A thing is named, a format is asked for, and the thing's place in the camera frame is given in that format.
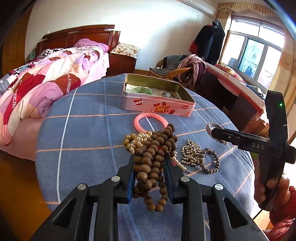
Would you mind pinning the window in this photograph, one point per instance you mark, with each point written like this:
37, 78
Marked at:
253, 49

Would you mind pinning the bed with wooden headboard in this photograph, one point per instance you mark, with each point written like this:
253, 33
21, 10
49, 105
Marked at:
23, 143

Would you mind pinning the mauve garment on chair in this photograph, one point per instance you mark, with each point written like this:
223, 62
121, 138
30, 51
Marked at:
192, 78

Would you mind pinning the pink patchwork quilt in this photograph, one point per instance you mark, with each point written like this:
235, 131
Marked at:
34, 90

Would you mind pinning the wooden wardrobe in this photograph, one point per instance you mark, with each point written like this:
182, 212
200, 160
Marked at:
13, 49

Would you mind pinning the floral cushion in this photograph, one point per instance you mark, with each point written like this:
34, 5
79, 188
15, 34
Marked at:
126, 50

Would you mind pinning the beige curtain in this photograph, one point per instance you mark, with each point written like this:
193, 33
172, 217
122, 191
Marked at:
284, 79

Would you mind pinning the purple pillow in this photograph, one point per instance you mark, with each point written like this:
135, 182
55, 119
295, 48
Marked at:
87, 42

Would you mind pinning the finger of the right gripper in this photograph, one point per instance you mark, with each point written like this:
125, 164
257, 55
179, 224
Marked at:
251, 143

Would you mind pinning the hanging dark coats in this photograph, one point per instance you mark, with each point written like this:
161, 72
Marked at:
208, 42

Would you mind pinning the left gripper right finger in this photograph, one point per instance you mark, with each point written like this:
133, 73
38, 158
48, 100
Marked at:
227, 218

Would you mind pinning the wicker chair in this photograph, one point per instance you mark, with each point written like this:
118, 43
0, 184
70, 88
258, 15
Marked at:
176, 73

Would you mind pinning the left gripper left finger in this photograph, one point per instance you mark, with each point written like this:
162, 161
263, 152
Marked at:
71, 220

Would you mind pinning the dark desk with bedding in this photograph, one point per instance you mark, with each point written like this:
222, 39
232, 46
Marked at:
241, 105

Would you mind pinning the grey garment on chair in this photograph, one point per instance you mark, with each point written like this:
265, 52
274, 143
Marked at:
170, 62

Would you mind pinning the pink tin box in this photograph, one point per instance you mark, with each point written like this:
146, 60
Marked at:
157, 104

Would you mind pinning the wooden nightstand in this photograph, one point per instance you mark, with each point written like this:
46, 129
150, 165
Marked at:
120, 64

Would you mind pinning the floral pillow on desk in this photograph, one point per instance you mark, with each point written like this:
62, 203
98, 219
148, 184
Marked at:
229, 71

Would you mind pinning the silver bangle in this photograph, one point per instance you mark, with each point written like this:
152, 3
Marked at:
212, 129

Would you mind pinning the blue plaid tablecloth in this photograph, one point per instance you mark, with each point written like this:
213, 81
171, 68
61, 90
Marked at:
81, 141

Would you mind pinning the pink bangle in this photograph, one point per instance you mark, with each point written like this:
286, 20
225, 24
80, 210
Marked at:
150, 118

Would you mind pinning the white air conditioner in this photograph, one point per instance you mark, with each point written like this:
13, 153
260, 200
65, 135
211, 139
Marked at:
201, 6

